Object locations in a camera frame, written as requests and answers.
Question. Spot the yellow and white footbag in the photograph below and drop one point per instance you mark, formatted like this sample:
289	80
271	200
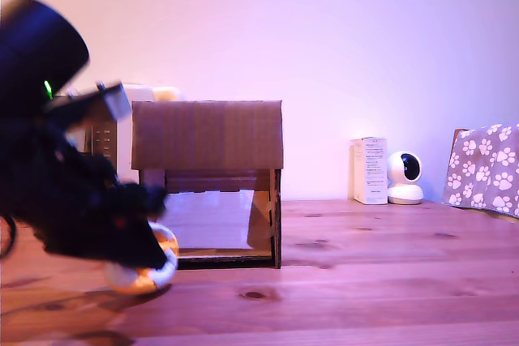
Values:
162	253

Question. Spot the cardboard dice tower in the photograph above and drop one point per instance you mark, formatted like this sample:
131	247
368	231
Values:
207	135

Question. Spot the white Midea kitchen appliance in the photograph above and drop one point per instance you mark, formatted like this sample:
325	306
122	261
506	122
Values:
123	159

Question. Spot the white printed carton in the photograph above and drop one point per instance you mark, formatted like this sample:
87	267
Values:
371	172

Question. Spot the paw print cloth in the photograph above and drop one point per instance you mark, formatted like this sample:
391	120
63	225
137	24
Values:
486	167

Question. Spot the small white round camera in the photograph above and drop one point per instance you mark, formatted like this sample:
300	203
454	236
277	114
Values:
405	176

